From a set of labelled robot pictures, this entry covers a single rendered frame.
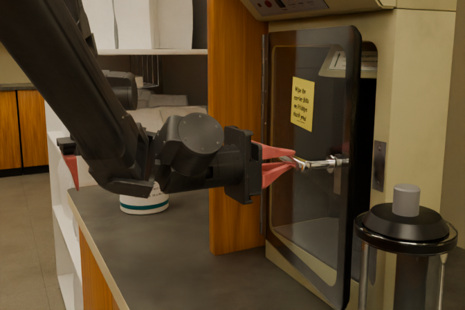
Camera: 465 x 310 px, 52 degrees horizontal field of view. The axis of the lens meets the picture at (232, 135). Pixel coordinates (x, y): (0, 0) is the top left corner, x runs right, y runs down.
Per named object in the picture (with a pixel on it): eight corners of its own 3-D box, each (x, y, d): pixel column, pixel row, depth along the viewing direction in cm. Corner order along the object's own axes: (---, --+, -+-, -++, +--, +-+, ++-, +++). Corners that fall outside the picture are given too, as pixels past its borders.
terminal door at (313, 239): (266, 235, 95) (268, 32, 88) (347, 315, 66) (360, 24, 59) (262, 236, 95) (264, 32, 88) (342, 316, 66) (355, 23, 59)
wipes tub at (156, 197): (160, 196, 136) (158, 146, 133) (176, 210, 124) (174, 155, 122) (115, 203, 130) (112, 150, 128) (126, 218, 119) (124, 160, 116)
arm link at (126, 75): (74, 42, 89) (59, 53, 81) (134, 41, 89) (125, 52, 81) (82, 102, 94) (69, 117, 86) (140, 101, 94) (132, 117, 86)
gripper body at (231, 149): (257, 131, 63) (206, 135, 60) (256, 203, 65) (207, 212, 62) (235, 124, 69) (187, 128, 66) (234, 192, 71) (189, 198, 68)
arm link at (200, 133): (113, 134, 64) (104, 192, 59) (127, 84, 55) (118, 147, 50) (198, 150, 67) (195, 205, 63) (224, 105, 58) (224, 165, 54)
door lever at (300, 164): (305, 160, 75) (306, 144, 74) (336, 174, 66) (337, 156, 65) (274, 162, 73) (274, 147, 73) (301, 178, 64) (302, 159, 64)
